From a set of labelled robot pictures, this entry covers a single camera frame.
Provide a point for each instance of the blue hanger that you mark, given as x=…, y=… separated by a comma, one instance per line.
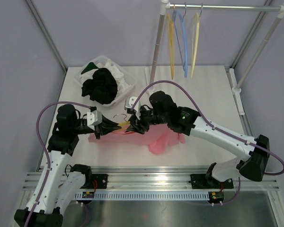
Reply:
x=182, y=46

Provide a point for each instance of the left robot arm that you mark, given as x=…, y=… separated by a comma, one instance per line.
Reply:
x=51, y=197

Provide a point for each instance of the black mounting plate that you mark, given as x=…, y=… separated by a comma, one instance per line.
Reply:
x=199, y=181
x=99, y=181

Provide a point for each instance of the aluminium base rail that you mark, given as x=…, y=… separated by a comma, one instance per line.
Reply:
x=160, y=178

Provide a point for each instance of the white slotted cable duct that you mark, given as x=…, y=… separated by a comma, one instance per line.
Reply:
x=142, y=196

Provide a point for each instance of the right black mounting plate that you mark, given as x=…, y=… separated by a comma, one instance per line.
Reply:
x=199, y=181

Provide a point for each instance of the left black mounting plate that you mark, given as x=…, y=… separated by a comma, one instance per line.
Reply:
x=99, y=181

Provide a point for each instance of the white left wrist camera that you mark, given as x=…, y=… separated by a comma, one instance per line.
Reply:
x=94, y=118

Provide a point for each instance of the cream hanger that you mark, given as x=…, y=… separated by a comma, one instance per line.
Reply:
x=195, y=41

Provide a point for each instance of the pink t shirt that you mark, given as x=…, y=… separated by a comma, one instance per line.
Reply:
x=158, y=138

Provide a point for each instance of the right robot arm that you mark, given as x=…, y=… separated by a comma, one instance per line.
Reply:
x=250, y=156

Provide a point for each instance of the green and white t shirt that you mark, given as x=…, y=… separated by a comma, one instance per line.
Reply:
x=90, y=66

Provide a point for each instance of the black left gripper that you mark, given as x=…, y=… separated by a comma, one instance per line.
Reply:
x=108, y=126

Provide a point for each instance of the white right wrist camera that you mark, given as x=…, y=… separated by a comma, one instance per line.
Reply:
x=132, y=106

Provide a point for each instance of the black t shirt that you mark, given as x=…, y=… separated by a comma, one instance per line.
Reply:
x=102, y=88

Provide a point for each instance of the yellow hanger with metal hook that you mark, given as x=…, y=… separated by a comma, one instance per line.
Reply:
x=170, y=29

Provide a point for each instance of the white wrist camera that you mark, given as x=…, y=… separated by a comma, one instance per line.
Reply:
x=132, y=106
x=94, y=118

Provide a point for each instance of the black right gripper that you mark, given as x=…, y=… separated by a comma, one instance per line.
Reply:
x=138, y=126

